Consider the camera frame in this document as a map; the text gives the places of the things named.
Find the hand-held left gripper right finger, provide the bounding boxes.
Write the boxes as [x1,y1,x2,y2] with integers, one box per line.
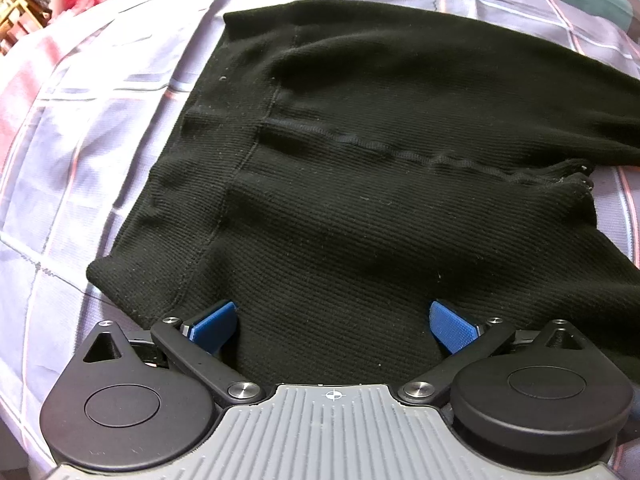
[398,300,596,407]

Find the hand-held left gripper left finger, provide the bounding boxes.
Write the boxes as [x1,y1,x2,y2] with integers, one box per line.
[76,300,264,404]

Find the black knit pants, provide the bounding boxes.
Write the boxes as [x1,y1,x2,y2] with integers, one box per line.
[86,0,640,389]

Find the plaid lavender bed sheet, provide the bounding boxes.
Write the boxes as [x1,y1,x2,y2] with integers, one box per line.
[0,0,640,451]

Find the wooden shelf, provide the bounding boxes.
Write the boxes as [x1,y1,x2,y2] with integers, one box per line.
[0,0,54,57]

